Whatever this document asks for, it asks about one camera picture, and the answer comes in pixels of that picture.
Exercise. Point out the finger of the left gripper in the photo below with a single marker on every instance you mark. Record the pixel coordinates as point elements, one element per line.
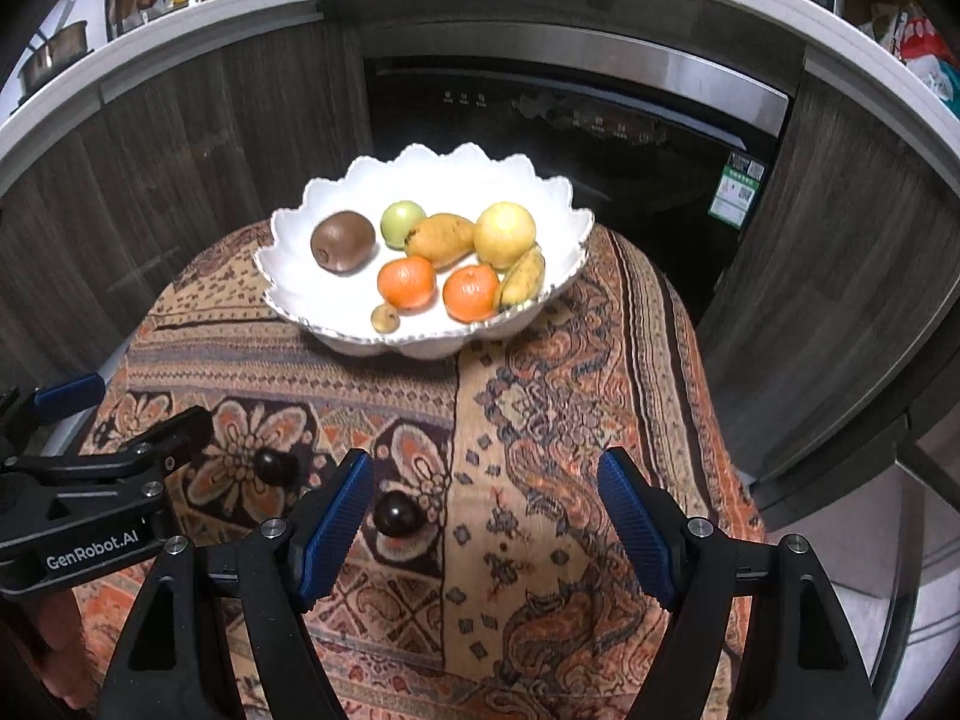
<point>172,438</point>
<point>24,411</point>

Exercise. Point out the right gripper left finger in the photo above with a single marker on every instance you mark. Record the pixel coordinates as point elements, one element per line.
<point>172,659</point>

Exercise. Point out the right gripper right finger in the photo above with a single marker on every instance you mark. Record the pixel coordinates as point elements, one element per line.
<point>800,659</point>

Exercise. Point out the dark plum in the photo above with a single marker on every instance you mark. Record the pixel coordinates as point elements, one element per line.
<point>397,515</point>
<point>275,467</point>

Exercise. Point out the small tan longan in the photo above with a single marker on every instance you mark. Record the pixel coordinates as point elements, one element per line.
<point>385,319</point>

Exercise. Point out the brown kiwi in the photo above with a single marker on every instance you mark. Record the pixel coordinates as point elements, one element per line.
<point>343,242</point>

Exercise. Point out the large orange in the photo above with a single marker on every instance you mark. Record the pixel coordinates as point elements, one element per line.
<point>408,284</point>

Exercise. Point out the yellow banana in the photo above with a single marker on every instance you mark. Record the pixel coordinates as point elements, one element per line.
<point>522,281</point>

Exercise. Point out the left hand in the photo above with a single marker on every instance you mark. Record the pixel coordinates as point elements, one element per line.
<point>63,668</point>

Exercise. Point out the patterned paisley tablecloth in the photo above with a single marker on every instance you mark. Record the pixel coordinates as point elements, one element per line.
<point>515,599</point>

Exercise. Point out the white scalloped fruit bowl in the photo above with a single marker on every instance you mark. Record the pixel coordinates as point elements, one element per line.
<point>337,308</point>

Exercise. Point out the green apple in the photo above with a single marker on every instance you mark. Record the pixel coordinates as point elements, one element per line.
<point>398,220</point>

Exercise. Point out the orange tangerine in bowl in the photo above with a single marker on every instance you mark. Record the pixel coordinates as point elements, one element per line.
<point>469,293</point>

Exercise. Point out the yellow brown mango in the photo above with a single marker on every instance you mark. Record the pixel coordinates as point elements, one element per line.
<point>442,239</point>

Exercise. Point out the steel saucepan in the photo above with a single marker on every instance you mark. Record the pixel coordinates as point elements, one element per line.
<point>55,53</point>

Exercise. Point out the yellow round lemon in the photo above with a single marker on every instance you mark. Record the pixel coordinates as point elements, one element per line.
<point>503,234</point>

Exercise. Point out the green energy label sticker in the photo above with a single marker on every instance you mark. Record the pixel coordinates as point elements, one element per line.
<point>738,188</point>

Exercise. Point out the black built-in dishwasher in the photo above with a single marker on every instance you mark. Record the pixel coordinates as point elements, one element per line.
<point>642,131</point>

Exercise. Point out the teal package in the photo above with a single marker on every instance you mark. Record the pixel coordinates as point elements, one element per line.
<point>943,81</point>

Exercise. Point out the red plastic bag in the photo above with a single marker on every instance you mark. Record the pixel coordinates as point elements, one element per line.
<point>916,37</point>

